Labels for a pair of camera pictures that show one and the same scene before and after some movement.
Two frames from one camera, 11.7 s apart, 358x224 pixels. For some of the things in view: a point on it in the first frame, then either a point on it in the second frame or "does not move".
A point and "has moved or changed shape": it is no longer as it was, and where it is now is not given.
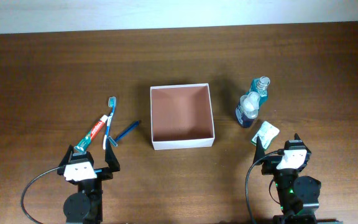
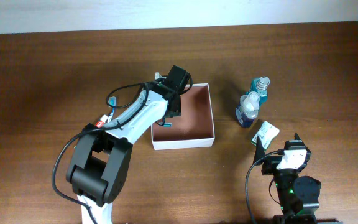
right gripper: [270, 163] does not move
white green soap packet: [266, 133] does not move
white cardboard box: [181, 116] does not move
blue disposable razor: [114, 141] has moved or changed shape
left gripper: [106, 172] to [178, 109]
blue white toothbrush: [112, 103] does not move
